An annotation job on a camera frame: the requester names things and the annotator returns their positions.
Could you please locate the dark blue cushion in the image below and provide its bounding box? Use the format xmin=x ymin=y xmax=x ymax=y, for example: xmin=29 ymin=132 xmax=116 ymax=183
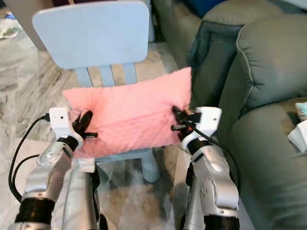
xmin=182 ymin=0 xmax=227 ymax=18

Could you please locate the grey-green upholstered sofa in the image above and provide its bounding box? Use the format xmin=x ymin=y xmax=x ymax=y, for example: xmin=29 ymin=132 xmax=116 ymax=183
xmin=151 ymin=0 xmax=307 ymax=230

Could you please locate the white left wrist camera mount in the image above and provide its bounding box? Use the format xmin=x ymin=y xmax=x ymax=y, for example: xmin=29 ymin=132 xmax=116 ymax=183
xmin=49 ymin=107 xmax=83 ymax=142

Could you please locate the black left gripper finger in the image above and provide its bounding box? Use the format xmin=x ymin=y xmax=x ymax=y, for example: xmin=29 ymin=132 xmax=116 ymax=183
xmin=75 ymin=110 xmax=93 ymax=132

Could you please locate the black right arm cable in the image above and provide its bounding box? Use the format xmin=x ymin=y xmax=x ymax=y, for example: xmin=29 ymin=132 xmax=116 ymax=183
xmin=194 ymin=126 xmax=240 ymax=185

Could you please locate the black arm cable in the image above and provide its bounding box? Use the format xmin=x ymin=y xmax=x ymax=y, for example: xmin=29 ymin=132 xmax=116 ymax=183
xmin=194 ymin=126 xmax=240 ymax=185
xmin=8 ymin=114 xmax=51 ymax=203

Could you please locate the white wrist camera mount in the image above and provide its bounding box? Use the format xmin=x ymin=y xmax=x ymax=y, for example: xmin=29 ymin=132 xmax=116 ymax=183
xmin=49 ymin=107 xmax=83 ymax=142
xmin=187 ymin=107 xmax=222 ymax=149

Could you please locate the pale green floor item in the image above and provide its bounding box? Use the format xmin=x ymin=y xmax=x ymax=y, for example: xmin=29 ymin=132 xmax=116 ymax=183
xmin=0 ymin=26 xmax=21 ymax=40

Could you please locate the white crumpled cloth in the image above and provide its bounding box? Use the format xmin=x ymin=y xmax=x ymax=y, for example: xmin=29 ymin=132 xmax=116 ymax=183
xmin=287 ymin=98 xmax=307 ymax=154

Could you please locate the beige cabinet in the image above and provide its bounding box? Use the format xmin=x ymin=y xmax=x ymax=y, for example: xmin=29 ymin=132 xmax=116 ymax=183
xmin=4 ymin=0 xmax=43 ymax=51

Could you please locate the light blue child chair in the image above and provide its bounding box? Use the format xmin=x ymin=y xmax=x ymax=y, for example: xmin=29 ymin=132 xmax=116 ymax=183
xmin=32 ymin=0 xmax=162 ymax=184

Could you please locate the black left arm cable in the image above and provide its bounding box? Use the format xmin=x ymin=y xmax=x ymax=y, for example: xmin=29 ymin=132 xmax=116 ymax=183
xmin=8 ymin=114 xmax=51 ymax=203

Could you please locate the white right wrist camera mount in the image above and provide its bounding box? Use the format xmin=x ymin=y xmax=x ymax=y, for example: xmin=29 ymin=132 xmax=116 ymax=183
xmin=187 ymin=107 xmax=222 ymax=149

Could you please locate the pink textured pillow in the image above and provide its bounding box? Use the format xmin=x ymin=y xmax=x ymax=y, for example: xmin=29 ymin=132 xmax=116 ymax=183
xmin=62 ymin=67 xmax=193 ymax=159

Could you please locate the beige floor mat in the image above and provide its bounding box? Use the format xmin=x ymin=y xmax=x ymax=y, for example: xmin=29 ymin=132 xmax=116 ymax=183
xmin=0 ymin=138 xmax=189 ymax=230

